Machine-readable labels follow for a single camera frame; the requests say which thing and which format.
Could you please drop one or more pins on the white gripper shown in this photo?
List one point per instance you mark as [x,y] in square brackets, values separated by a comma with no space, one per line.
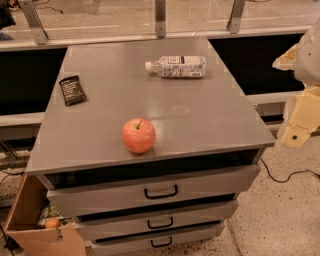
[309,61]

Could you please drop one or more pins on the red apple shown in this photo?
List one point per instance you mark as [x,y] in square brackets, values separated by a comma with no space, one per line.
[138,135]

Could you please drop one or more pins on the clear plastic water bottle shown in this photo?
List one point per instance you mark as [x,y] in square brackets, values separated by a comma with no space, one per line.
[178,66]

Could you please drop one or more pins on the grey drawer cabinet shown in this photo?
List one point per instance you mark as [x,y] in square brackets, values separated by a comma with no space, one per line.
[200,123]

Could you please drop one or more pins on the bottom grey drawer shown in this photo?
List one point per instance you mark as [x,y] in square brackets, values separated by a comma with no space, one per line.
[159,239]

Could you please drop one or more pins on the grey drawer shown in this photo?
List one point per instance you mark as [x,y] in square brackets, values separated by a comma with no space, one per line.
[159,239]
[156,220]
[107,197]

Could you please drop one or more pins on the black snack bar wrapper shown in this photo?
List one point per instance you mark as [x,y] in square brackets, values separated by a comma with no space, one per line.
[72,90]

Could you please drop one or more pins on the middle grey drawer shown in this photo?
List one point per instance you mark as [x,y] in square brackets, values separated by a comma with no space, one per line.
[156,220]

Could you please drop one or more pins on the top grey drawer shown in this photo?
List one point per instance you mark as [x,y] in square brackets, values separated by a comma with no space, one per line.
[107,197]

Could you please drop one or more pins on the green packet in box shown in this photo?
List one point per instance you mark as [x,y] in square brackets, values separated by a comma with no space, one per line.
[48,212]

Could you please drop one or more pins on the small orange fruit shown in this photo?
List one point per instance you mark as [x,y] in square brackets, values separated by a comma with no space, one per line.
[52,223]

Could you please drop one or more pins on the cardboard box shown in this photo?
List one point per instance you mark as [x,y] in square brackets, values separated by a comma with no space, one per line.
[22,224]

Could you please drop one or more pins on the grey metal railing frame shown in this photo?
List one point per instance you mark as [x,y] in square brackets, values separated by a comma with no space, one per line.
[56,23]

